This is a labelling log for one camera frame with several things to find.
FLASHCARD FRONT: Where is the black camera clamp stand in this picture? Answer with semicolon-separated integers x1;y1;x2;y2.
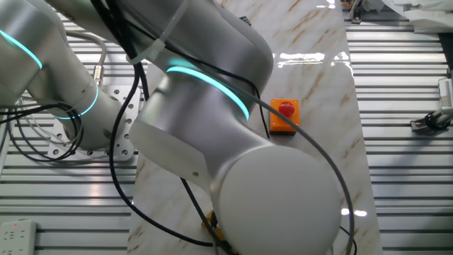
409;106;453;135

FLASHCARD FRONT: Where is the white ribbed device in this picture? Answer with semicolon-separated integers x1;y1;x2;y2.
437;76;453;109

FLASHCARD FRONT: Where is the metal robot mounting plate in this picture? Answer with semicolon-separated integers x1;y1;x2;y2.
47;84;142;162

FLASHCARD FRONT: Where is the white crumpled cloth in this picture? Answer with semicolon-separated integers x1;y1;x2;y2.
380;0;453;35

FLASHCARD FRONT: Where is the black braided cable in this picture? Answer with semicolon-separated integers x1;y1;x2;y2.
105;0;236;255
90;0;215;248

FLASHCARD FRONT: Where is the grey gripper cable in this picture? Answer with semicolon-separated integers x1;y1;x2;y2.
247;91;356;255

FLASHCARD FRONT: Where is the grey cable with metal connector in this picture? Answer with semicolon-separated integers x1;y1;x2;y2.
60;29;108;88

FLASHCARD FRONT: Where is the orange box with red button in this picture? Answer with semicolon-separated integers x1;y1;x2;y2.
268;98;302;136

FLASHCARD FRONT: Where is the black base cable bundle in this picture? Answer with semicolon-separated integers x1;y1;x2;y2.
0;101;86;163

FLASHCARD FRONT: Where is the white zip tie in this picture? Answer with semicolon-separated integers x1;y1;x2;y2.
126;0;190;66

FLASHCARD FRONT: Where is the black bracket with orange wire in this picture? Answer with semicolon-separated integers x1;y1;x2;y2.
348;0;365;25

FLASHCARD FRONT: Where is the white power strip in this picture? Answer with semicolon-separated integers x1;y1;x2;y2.
0;218;38;255

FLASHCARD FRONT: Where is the gold tissue pack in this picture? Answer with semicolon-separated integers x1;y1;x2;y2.
200;209;237;255

